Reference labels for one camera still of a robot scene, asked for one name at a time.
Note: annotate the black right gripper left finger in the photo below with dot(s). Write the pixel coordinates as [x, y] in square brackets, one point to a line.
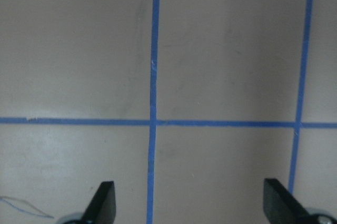
[102, 207]

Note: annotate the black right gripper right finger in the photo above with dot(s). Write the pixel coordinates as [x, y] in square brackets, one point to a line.
[280, 207]

